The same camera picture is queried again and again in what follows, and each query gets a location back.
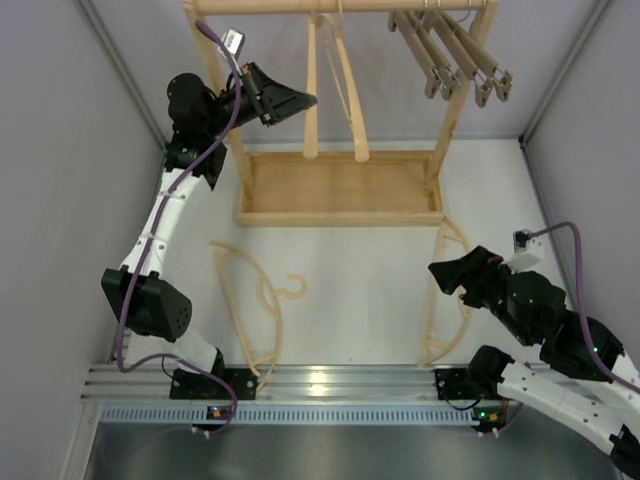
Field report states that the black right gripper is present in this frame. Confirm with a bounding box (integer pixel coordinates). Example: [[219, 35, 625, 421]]
[[428, 246, 534, 346]]

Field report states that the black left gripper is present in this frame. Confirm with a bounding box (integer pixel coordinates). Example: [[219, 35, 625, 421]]
[[203, 63, 315, 139]]

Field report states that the beige plastic hanger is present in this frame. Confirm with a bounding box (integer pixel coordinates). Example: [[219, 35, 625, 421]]
[[302, 0, 331, 161], [209, 240, 308, 392], [417, 215, 476, 369], [320, 1, 370, 163]]

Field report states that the taupe clip hanger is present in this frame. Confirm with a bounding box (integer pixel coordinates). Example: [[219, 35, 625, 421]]
[[428, 10, 499, 108], [389, 11, 442, 99], [413, 11, 460, 101]]

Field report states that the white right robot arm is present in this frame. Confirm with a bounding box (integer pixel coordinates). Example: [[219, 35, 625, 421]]
[[428, 246, 639, 479]]

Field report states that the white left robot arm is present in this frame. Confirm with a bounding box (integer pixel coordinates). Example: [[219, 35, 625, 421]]
[[101, 62, 317, 399]]

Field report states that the wooden hanger rack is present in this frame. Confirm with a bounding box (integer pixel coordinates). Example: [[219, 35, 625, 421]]
[[184, 1, 498, 227]]

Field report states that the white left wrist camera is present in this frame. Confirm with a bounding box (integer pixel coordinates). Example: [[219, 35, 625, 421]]
[[221, 28, 246, 58]]

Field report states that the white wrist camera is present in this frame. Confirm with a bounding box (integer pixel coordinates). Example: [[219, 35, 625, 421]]
[[221, 28, 246, 58], [504, 230, 545, 273]]

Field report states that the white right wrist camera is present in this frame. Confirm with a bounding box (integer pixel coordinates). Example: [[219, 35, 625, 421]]
[[504, 230, 545, 273]]

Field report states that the aluminium mounting rail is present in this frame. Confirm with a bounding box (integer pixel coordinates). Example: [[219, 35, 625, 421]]
[[81, 365, 472, 403]]

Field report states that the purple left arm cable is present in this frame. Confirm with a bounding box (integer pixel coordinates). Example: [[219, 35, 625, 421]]
[[113, 20, 246, 436]]

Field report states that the white slotted cable duct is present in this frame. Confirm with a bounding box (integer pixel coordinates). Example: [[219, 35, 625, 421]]
[[101, 404, 479, 426]]

